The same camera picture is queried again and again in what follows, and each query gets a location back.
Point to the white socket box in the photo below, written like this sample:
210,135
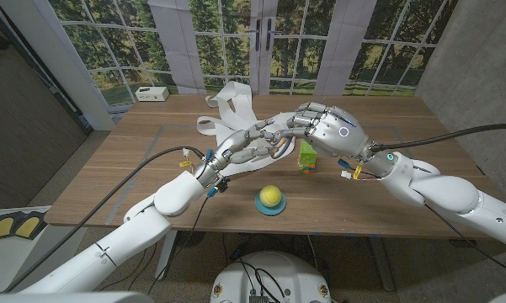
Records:
151,93

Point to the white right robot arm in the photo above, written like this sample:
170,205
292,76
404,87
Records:
446,193

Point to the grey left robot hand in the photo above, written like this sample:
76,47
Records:
235,141

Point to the grey table leg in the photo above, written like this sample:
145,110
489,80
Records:
382,263

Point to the multicoloured puzzle cube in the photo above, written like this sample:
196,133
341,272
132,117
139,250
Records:
305,168

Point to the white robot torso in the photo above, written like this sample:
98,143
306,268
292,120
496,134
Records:
294,273

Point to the small blue plate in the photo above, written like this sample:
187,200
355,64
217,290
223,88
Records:
270,211

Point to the yellow tennis ball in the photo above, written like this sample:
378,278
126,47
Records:
270,195

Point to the green cube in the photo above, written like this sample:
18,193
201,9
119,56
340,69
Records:
306,156

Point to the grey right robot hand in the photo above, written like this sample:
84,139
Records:
337,134

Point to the white floor platform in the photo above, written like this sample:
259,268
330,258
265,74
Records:
46,244

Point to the white table leg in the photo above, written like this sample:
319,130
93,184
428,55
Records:
166,256

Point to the printed window forest backdrop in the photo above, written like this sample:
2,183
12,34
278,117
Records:
299,54

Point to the white receipt paper strip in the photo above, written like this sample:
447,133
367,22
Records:
235,101

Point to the yellow black foot pedal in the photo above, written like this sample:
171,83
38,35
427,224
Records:
30,225
1,227

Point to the dark brown door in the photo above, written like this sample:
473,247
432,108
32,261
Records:
25,126

